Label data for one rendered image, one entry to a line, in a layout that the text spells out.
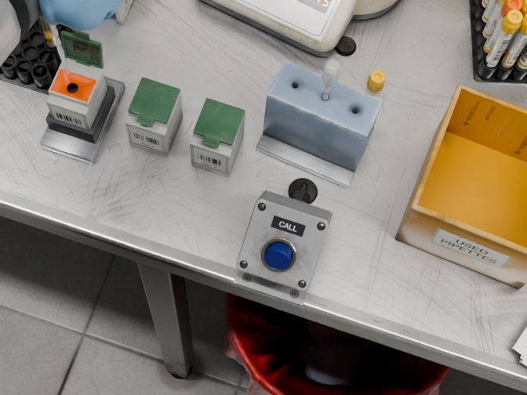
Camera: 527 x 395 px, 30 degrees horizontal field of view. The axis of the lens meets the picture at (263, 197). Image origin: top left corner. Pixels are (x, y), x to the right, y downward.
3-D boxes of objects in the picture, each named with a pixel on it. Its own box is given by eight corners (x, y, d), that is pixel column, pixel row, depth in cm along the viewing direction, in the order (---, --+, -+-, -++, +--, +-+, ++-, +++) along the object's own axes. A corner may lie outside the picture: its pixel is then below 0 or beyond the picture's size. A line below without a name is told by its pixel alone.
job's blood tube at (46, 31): (47, 56, 101) (30, 5, 92) (52, 45, 101) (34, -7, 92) (59, 59, 101) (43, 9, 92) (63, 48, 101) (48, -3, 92)
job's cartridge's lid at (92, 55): (58, 28, 89) (60, 23, 89) (63, 59, 93) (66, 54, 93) (99, 41, 89) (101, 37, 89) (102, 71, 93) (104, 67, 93)
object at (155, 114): (129, 145, 98) (123, 117, 92) (146, 105, 100) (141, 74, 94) (167, 157, 98) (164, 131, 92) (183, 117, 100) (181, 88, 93)
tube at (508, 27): (478, 62, 103) (507, 7, 93) (494, 65, 103) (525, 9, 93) (477, 76, 102) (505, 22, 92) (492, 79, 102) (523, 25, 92)
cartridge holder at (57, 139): (41, 148, 98) (35, 134, 95) (76, 72, 101) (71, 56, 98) (92, 165, 98) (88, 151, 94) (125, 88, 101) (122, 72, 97)
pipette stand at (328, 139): (256, 150, 99) (259, 107, 90) (283, 92, 101) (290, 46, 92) (347, 189, 98) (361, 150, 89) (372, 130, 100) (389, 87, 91)
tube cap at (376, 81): (365, 89, 102) (368, 81, 100) (369, 75, 102) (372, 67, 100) (380, 94, 102) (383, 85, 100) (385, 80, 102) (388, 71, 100)
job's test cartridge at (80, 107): (54, 126, 97) (44, 99, 91) (73, 85, 99) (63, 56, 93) (92, 139, 97) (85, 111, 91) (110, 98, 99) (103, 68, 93)
